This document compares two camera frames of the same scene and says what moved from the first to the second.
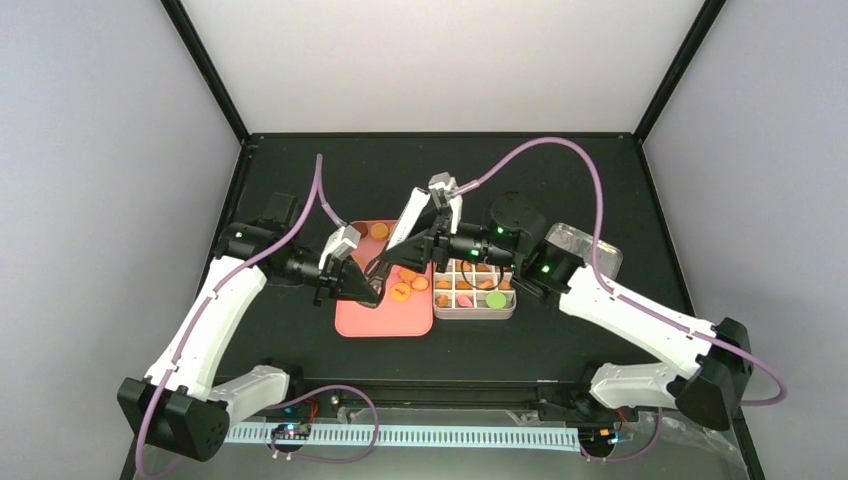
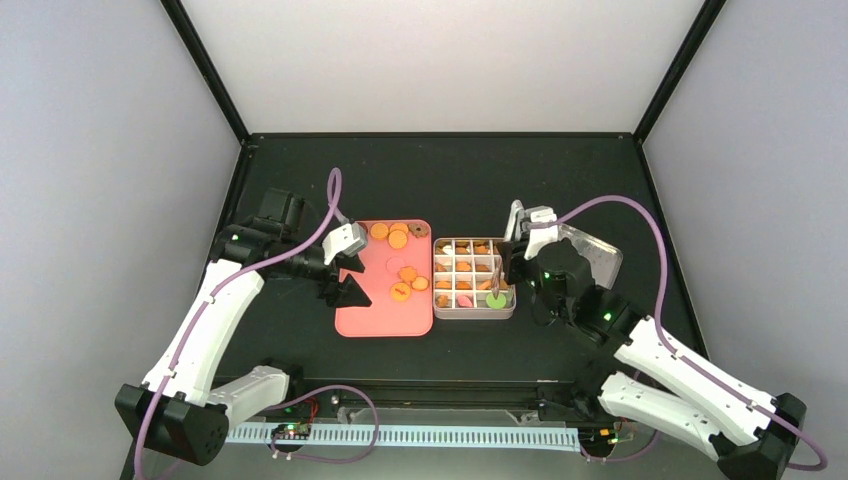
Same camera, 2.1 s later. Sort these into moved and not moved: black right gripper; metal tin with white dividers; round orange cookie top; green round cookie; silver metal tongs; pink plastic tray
Moved: black right gripper; silver metal tongs
Not moved: metal tin with white dividers; green round cookie; pink plastic tray; round orange cookie top
